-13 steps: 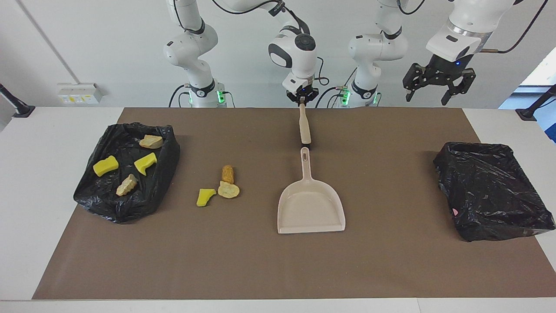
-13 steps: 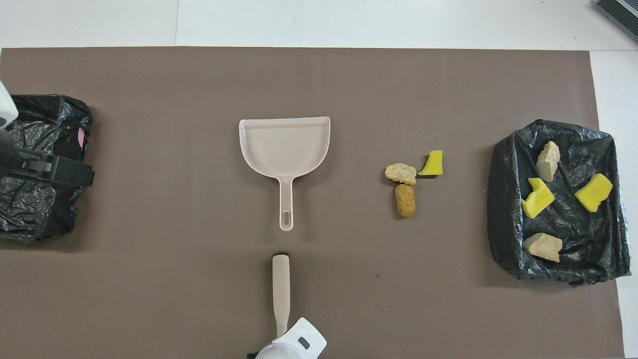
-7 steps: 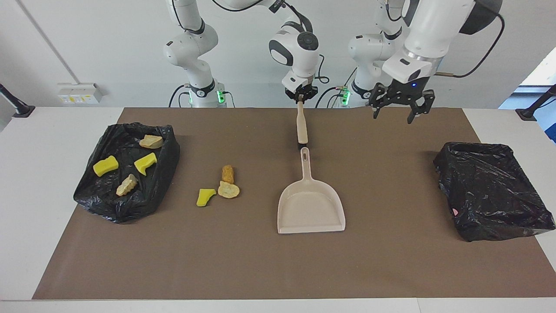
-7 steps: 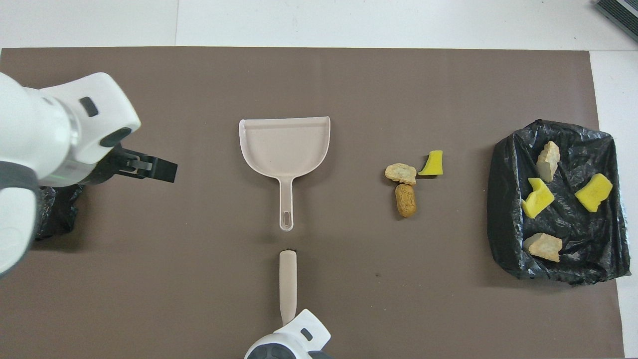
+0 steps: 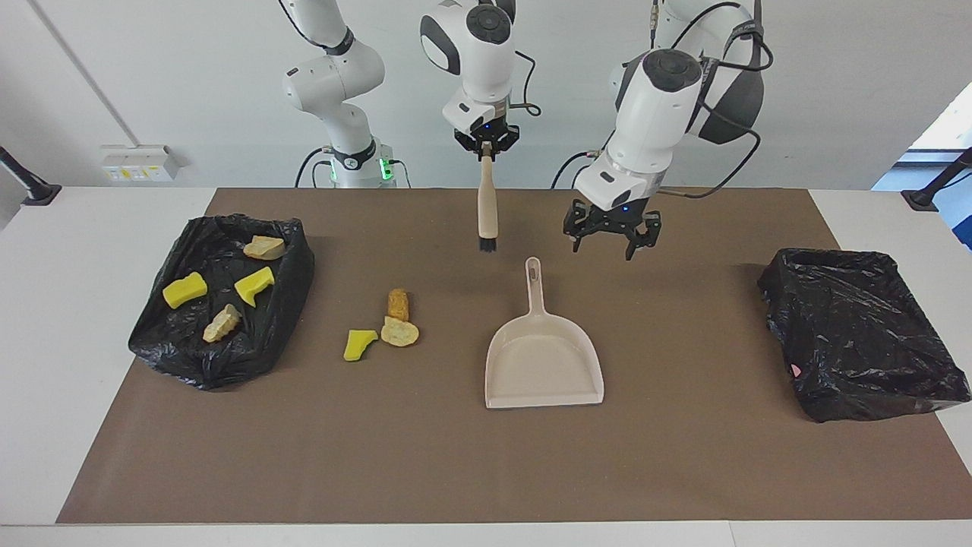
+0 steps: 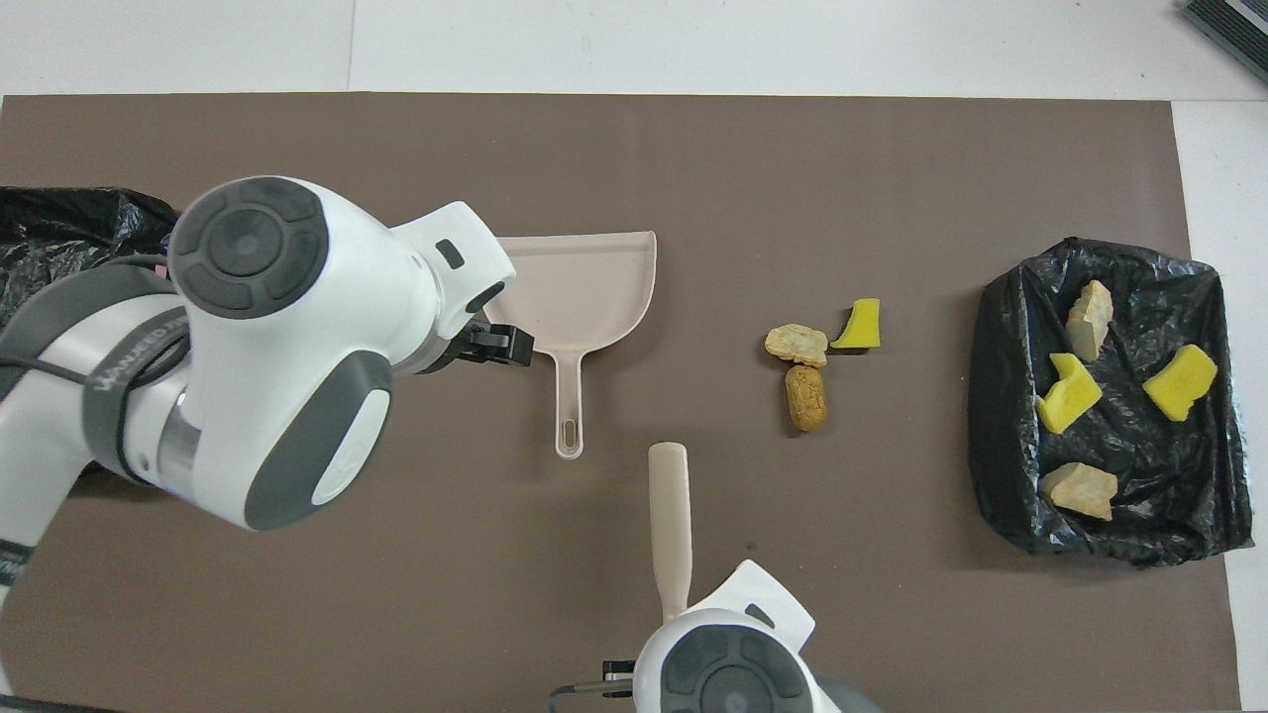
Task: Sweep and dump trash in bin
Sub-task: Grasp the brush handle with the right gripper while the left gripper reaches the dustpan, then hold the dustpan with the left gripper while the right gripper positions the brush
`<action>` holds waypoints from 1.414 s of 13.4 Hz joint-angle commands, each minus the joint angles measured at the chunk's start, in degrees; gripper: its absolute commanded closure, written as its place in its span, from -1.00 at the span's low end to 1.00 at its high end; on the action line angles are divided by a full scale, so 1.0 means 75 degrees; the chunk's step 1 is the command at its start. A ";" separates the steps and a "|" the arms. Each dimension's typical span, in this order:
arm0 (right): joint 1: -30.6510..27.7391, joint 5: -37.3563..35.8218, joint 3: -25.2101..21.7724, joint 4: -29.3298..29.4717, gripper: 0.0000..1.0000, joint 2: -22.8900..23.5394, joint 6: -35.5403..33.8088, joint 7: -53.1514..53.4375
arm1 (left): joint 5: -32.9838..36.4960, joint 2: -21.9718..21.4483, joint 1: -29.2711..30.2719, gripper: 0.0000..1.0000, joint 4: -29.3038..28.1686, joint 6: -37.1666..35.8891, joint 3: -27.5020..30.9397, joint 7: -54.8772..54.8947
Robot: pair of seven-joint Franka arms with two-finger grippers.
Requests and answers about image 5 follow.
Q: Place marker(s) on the beige plastic dustpan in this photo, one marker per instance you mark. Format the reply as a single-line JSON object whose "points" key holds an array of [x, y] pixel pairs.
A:
{"points": [[543, 365]]}

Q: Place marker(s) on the tan foam chunk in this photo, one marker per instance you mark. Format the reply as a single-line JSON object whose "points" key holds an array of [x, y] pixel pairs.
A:
{"points": [[399, 332]]}

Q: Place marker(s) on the orange-brown foam cylinder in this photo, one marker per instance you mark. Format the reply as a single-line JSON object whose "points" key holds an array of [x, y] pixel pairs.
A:
{"points": [[398, 304]]}

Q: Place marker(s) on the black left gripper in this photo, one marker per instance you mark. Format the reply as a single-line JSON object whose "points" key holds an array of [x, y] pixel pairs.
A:
{"points": [[615, 219]]}

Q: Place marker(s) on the yellow curved sponge wedge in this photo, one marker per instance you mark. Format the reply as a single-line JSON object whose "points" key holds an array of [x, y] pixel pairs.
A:
{"points": [[357, 346]]}

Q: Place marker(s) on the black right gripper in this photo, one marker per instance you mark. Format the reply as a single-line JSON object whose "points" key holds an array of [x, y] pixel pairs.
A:
{"points": [[486, 135]]}

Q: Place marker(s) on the white wall socket box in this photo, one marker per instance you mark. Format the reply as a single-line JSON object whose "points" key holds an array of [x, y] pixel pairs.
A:
{"points": [[137, 163]]}

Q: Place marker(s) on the pale beige foam chunk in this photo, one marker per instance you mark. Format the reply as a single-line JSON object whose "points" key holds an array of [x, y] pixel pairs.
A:
{"points": [[263, 247], [222, 323]]}

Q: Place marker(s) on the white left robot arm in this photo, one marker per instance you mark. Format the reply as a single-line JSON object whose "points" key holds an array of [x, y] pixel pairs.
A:
{"points": [[653, 114]]}

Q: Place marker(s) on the black bagged bin pink spot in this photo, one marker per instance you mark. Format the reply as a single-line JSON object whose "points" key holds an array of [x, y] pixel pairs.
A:
{"points": [[858, 334]]}

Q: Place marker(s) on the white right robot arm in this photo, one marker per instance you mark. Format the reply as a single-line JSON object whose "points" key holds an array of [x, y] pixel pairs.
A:
{"points": [[334, 76]]}

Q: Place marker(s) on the brown table mat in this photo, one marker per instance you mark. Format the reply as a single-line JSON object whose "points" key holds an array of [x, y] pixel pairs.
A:
{"points": [[486, 471]]}

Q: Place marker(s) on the black clamp stand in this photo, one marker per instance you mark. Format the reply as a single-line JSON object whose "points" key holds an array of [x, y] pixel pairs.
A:
{"points": [[42, 194], [923, 200]]}

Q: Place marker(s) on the green and yellow sponge piece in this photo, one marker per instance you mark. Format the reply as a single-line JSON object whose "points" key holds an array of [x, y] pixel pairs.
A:
{"points": [[254, 285]]}

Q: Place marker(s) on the beige hand brush black bristles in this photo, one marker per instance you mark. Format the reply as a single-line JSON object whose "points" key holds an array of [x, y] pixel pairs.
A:
{"points": [[487, 205]]}

